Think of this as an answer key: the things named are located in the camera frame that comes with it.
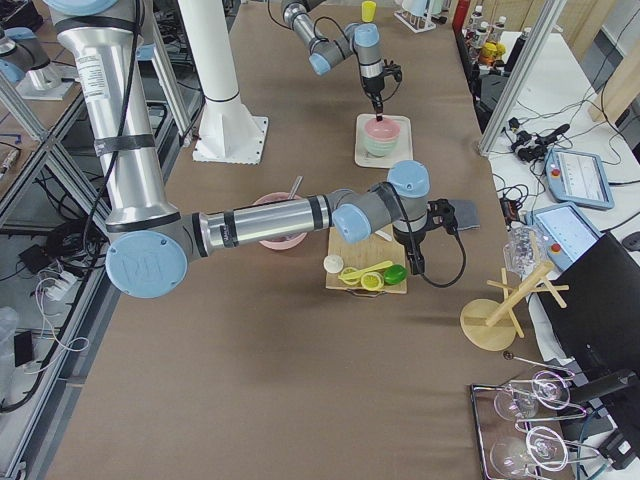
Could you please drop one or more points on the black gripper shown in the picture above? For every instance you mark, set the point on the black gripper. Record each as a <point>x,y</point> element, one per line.
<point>406,236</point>
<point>372,86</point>

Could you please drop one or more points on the small pink bowl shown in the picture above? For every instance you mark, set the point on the small pink bowl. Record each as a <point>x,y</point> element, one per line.
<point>382,130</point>

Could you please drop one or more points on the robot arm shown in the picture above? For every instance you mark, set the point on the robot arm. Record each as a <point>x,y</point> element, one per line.
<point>335,40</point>
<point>260,115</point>

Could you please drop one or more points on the white ceramic spoon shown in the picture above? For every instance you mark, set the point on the white ceramic spoon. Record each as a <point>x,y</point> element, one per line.
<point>384,235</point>

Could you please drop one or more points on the green bowl stack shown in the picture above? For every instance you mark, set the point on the green bowl stack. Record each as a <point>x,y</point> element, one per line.
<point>379,147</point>

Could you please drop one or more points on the large pink ice bowl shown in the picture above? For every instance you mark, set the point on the large pink ice bowl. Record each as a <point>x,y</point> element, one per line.
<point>280,243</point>

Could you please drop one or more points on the green lime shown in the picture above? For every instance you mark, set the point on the green lime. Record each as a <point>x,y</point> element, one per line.
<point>395,274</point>

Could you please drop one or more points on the bamboo cutting board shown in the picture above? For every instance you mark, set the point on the bamboo cutting board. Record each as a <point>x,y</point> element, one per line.
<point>368,252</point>

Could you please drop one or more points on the cream serving tray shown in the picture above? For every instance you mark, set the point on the cream serving tray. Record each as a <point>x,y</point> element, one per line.
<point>403,150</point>

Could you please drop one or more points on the yellow plastic knife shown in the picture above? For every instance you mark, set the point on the yellow plastic knife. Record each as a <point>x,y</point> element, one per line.
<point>377,267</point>

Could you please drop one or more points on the lemon slice lower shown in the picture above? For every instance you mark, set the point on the lemon slice lower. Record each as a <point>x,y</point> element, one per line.
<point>350,276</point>

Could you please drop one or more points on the grey folded cloth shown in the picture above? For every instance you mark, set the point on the grey folded cloth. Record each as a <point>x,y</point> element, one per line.
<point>466,214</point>

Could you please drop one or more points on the wooden mug tree stand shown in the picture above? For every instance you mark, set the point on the wooden mug tree stand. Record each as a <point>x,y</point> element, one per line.
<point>492,325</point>

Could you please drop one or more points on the yellow plastic cup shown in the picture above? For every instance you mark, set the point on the yellow plastic cup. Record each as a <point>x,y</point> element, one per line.
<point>368,10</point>

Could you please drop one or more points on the metal ice scoop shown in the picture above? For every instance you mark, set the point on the metal ice scoop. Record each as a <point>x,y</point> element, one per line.
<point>294,188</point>

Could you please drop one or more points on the blue teach pendant near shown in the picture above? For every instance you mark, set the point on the blue teach pendant near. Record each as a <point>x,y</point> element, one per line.
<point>566,232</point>

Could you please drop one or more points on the blue teach pendant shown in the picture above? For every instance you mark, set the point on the blue teach pendant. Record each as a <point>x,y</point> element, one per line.
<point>566,232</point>
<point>578,177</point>

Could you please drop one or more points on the blue teach pendant far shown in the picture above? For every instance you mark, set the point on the blue teach pendant far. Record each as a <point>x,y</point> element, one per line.
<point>578,177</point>

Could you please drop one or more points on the wine glass far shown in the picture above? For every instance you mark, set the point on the wine glass far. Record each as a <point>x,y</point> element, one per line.
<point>522,399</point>

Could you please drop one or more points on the wine glass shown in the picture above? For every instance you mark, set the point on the wine glass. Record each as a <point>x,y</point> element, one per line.
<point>542,449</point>
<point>522,399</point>

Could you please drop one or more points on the black monitor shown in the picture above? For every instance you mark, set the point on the black monitor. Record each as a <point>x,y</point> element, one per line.
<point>599,328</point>

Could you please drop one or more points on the wine glass near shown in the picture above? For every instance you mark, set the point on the wine glass near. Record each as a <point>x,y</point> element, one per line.
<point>542,449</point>

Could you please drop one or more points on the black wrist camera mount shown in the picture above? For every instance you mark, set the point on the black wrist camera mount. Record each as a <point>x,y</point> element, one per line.
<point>390,68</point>

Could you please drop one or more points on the white wire cup rack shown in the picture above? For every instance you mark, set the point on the white wire cup rack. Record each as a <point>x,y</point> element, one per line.
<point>420,15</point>

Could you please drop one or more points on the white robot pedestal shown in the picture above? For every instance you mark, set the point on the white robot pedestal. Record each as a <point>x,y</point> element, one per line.
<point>228,132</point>

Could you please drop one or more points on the aluminium frame post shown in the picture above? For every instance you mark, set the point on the aluminium frame post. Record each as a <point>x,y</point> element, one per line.
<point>532,49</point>

